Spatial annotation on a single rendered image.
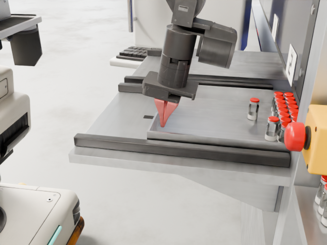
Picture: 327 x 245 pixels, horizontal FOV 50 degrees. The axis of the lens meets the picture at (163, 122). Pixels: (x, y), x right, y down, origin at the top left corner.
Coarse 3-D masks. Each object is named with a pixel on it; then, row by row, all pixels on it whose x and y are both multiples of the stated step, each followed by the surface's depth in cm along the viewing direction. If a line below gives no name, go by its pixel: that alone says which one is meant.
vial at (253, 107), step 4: (252, 104) 76; (256, 104) 75; (248, 108) 77; (252, 108) 76; (256, 108) 76; (248, 112) 77; (252, 112) 76; (256, 112) 76; (248, 116) 77; (252, 116) 77; (256, 116) 77
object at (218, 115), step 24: (216, 96) 87; (240, 96) 86; (264, 96) 85; (168, 120) 77; (192, 120) 77; (216, 120) 77; (240, 120) 77; (264, 120) 77; (216, 144) 64; (240, 144) 63; (264, 144) 62
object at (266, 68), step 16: (192, 64) 113; (240, 64) 113; (256, 64) 113; (272, 64) 113; (208, 80) 95; (224, 80) 94; (240, 80) 93; (256, 80) 92; (272, 80) 91; (288, 80) 91
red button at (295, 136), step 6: (288, 126) 47; (294, 126) 46; (300, 126) 46; (288, 132) 47; (294, 132) 46; (300, 132) 46; (288, 138) 47; (294, 138) 46; (300, 138) 46; (306, 138) 47; (288, 144) 47; (294, 144) 46; (300, 144) 46; (294, 150) 47; (300, 150) 47
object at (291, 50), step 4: (292, 48) 67; (292, 52) 67; (288, 56) 71; (296, 56) 63; (288, 60) 71; (292, 60) 66; (288, 64) 70; (292, 64) 66; (288, 68) 70; (292, 68) 65; (292, 72) 65; (288, 76) 69; (292, 76) 65
